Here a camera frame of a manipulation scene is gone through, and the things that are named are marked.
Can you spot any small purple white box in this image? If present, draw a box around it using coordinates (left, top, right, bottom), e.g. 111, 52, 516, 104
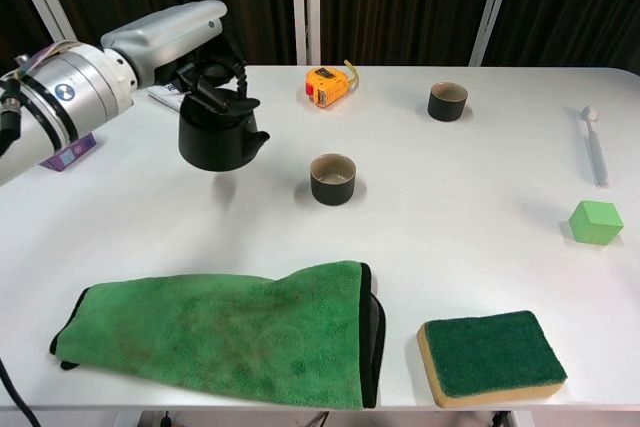
39, 132, 97, 173

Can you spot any grey toothbrush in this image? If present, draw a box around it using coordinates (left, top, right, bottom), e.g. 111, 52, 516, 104
572, 105, 610, 189

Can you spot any dark ceramic cup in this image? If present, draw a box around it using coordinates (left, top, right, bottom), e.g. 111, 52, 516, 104
427, 81, 470, 123
309, 153, 358, 207

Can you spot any white partition frame post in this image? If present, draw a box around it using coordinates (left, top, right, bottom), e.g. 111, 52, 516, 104
18, 0, 87, 67
468, 0, 520, 67
289, 0, 322, 67

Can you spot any green cube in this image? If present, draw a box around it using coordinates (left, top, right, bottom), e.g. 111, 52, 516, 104
568, 200, 625, 247

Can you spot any green microfibre cloth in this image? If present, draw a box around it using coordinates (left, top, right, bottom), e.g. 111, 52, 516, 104
48, 260, 387, 411

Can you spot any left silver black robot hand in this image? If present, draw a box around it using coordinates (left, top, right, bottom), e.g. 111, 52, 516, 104
99, 0, 261, 116

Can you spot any black teapot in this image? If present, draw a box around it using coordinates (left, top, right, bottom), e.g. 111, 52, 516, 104
177, 59, 271, 173

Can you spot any green yellow sponge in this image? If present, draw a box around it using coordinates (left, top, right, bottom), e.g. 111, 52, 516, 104
417, 310, 569, 409

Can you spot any white toothpaste tube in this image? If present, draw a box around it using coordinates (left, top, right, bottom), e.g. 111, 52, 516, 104
147, 84, 184, 113

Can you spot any yellow tape measure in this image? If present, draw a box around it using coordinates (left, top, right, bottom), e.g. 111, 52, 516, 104
304, 60, 361, 111

